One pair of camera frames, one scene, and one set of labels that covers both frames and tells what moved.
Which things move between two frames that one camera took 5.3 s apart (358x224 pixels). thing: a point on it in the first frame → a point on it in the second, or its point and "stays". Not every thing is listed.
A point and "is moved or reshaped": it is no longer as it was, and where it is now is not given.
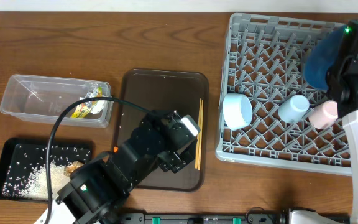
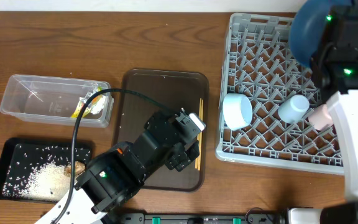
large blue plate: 322,57 is moved or reshaped
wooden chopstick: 198,127 stays
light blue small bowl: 237,111 stays
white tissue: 97,106 stays
